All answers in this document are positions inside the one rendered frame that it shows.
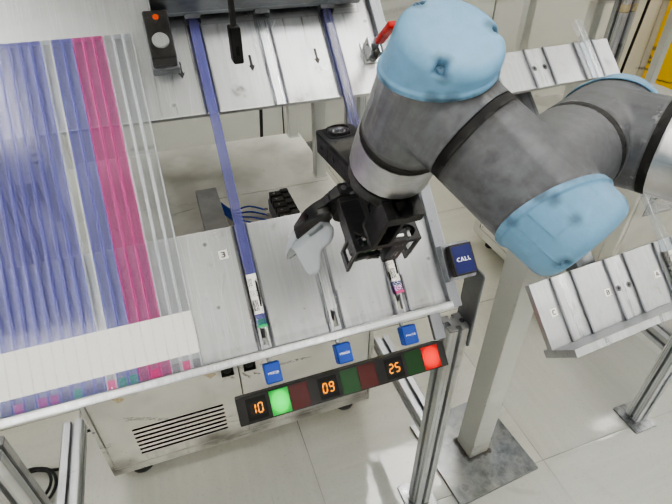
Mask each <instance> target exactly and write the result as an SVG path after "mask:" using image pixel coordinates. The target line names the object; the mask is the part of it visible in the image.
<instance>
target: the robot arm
mask: <svg viewBox="0 0 672 504"><path fill-rule="evenodd" d="M505 54H506V46H505V41H504V38H503V37H502V36H501V35H499V33H498V27H497V24H496V23H495V22H494V21H493V20H492V19H491V18H490V17H489V16H488V15H487V14H486V13H485V12H483V11H482V10H480V9H479V8H477V7H475V6H473V5H471V4H469V3H467V2H464V1H461V0H422V1H420V2H415V3H414V4H412V5H411V6H410V7H409V8H407V9H406V10H405V11H404V12H403V13H402V14H401V15H400V17H399V18H398V20H397V21H396V23H395V26H394V28H393V31H392V33H391V36H390V38H389V41H388V43H387V46H386V49H385V51H384V52H383V53H382V54H381V56H380V57H379V59H378V62H377V66H376V72H377V73H376V76H375V79H374V82H373V85H372V88H371V92H370V95H369V98H368V101H367V104H366V107H365V110H364V113H363V116H362V119H361V120H360V122H359V125H358V128H356V127H355V126H353V125H352V124H335V125H331V126H328V127H327V128H326V129H321V130H317V131H316V140H317V152H318V153H319V154H320V155H321V156H322V157H323V158H324V159H325V160H326V162H327V163H328V164H329V165H330V166H331V167H332V168H333V169H334V170H335V171H336V172H337V173H338V174H339V175H340V176H341V178H342V179H343V180H344V181H345V182H343V183H338V184H337V185H336V186H334V187H333V188H332V190H330V191H328V193H326V194H325V195H324V196H323V197H322V198H321V199H319V200H318V201H316V202H314V203H313V204H311V205H310V206H309V207H308V208H306V209H305V210H304V211H303V213H302V214H301V215H300V217H299V218H298V220H297V222H296V223H295V225H294V230H293V231H292V233H291V235H290V237H289V240H288V243H287V246H286V258H287V259H290V258H292V257H293V256H295V255H296V254H297V256H298V258H299V260H300V262H301V263H302V265H303V267H304V269H305V271H306V272H307V274H309V275H311V276H314V275H316V274H317V273H318V272H319V270H320V267H321V253H322V250H323V249H324V248H325V247H326V246H327V245H328V244H329V243H330V242H331V241H332V239H333V237H334V228H333V226H332V225H331V224H330V220H331V219H332V217H333V220H334V221H337V222H340V226H341V229H342V232H343V235H344V238H345V239H344V240H345V243H344V245H343V248H342V250H341V252H340V254H341V257H342V260H343V263H344V266H345V269H346V272H349V271H350V269H351V267H352V265H353V263H354V261H355V262H357V261H359V260H363V259H367V260H368V259H378V258H379V257H381V260H382V262H386V261H389V260H393V259H397V258H398V256H399V255H400V254H401V252H402V255H403V257H404V259H405V258H407V257H408V256H409V254H410V253H413V251H414V250H413V249H414V248H415V246H416V245H417V244H418V242H419V241H420V240H421V238H422V237H421V235H420V232H419V230H418V227H417V225H416V222H415V221H419V220H422V218H423V217H424V215H425V214H426V212H425V209H424V207H423V204H422V202H421V200H420V197H419V193H420V192H421V191H422V190H423V189H424V188H425V187H426V185H427V184H428V182H429V180H430V179H431V177H432V176H433V175H434V176H435V177H436V178H437V179H438V180H439V181H440V182H441V183H442V184H443V185H444V186H445V187H446V188H447V189H448V190H449V191H450V192H451V193H452V194H453V195H454V196H455V197H456V198H457V199H458V200H459V201H460V202H461V203H462V204H463V205H464V206H465V207H466V208H467V209H468V210H469V211H470V212H471V213H472V214H473V215H474V216H475V217H476V218H477V219H478V220H479V221H480V222H481V223H482V224H483V225H484V226H485V227H486V228H487V229H488V230H489V231H490V232H491V233H492V234H493V235H494V236H495V241H496V242H497V243H498V244H499V245H500V246H502V247H505V248H507V249H509V250H510V251H511V252H512V253H513V254H514V255H515V256H516V257H517V258H518V259H519V260H521V261H522V262H523V263H524V264H525V265H526V266H527V267H528V268H529V269H530V270H532V271H533V272H534V273H536V274H538V275H540V276H553V275H556V274H558V273H560V272H562V271H564V270H565V269H567V268H569V267H570V266H572V265H573V264H574V263H576V262H577V261H578V260H580V259H581V258H582V257H584V256H585V255H586V254H588V253H589V252H590V251H591V250H593V249H594V248H595V247H596V246H597V245H599V244H600V243H601V242H602V241H603V240H604V239H605V238H607V237H608V236H609V235H610V234H611V233H612V232H613V231H614V230H615V229H616V228H617V227H618V226H619V225H620V224H621V223H622V222H623V220H624V219H625V218H626V216H627V214H628V211H629V205H628V202H627V200H626V198H625V197H624V196H623V195H622V194H621V193H620V192H619V191H618V190H617V189H616V188H615V187H614V186H616V187H619V188H623V189H626V190H630V191H634V192H637V193H640V194H645V195H649V196H652V197H655V198H659V199H662V200H666V201H669V202H672V96H669V95H663V94H659V93H658V91H657V90H656V88H654V87H653V86H652V85H651V84H650V83H649V82H647V81H646V80H645V79H643V78H641V77H639V76H635V75H632V74H624V73H618V74H611V75H606V76H603V77H601V78H598V79H594V80H591V81H588V82H586V83H584V84H582V85H580V86H578V87H577V88H575V89H574V90H573V91H571V92H570V93H569V94H568V95H567V96H566V97H565V98H564V99H563V100H561V101H560V102H558V103H557V104H555V105H553V106H552V107H550V108H549V109H547V110H545V111H544V112H542V113H541V114H539V115H538V116H536V115H535V114H534V113H533V112H532V111H531V110H530V109H528V108H527V107H526V106H525V105H524V104H523V103H522V102H521V101H520V100H518V99H517V98H516V97H515V96H514V95H513V94H512V93H511V92H510V91H509V90H508V89H507V88H506V87H505V86H504V85H502V84H501V83H500V82H499V81H498V78H499V76H500V73H501V67H502V65H503V62H504V59H505ZM331 214H332V215H331ZM408 231H410V234H411V236H409V234H408ZM412 241H413V243H411V242H412ZM406 245H407V246H406ZM407 247H408V249H407ZM346 249H348V252H349V255H350V256H352V257H351V259H350V261H349V260H348V257H347V254H346Z"/></svg>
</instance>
